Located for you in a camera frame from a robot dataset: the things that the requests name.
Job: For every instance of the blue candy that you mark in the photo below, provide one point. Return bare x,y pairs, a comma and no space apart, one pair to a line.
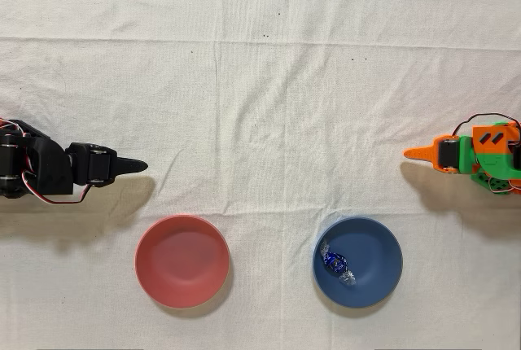
334,262

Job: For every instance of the pink bowl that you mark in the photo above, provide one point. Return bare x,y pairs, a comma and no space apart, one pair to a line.
182,261

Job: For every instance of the blue bowl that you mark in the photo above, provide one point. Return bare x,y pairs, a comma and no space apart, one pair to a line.
374,252

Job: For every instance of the white tablecloth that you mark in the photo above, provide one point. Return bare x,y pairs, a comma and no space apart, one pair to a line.
260,93

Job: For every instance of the green arm base plate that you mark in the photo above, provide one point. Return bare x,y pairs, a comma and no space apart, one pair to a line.
498,184

